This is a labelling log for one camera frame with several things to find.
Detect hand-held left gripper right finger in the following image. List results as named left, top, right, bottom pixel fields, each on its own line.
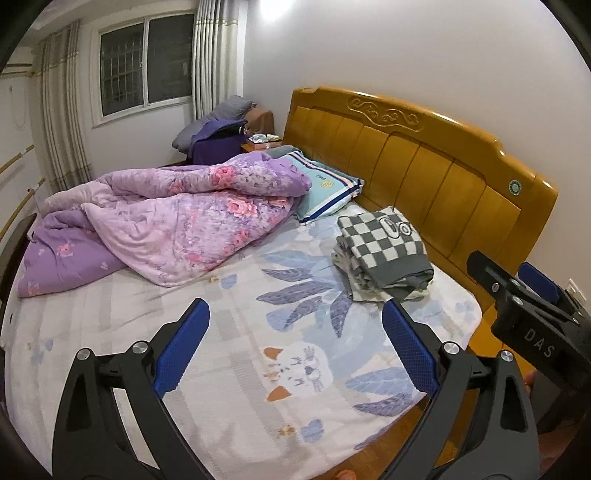
left=381, top=300, right=541, bottom=480

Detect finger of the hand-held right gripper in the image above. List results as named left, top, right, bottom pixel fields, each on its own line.
left=517, top=262, right=580, bottom=324
left=466, top=250, right=525, bottom=306

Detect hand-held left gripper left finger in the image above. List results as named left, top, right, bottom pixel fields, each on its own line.
left=52, top=298, right=211, bottom=480

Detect grey white checkered cardigan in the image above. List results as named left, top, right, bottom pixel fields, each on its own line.
left=337, top=206, right=435, bottom=291

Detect leaf print bedsheet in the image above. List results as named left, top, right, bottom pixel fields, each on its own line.
left=0, top=210, right=483, bottom=476

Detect wooden bed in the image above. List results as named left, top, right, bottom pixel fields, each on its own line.
left=0, top=85, right=559, bottom=480

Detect purple floral quilt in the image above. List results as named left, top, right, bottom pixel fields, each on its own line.
left=17, top=151, right=313, bottom=298

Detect teal striped pillow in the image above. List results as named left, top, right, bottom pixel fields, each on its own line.
left=277, top=150, right=365, bottom=226

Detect black desk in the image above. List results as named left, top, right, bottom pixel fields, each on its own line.
left=0, top=212, right=38, bottom=296

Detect dark purple cloth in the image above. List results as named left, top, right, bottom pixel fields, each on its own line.
left=191, top=119, right=249, bottom=166

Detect wooden nightstand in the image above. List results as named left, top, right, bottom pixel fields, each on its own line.
left=240, top=134, right=283, bottom=153

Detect brown covered chair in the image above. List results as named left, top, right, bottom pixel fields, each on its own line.
left=247, top=107, right=275, bottom=137

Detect grey and purple cushions pile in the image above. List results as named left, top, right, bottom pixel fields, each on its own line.
left=172, top=95, right=257, bottom=151

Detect striped beige curtain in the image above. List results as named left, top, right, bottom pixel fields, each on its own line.
left=30, top=21, right=93, bottom=192
left=191, top=0, right=250, bottom=121

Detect barred window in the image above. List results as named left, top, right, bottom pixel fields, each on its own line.
left=95, top=14, right=197, bottom=123

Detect wooden rail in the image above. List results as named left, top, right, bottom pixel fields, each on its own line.
left=0, top=178, right=47, bottom=241
left=0, top=144, right=35, bottom=174

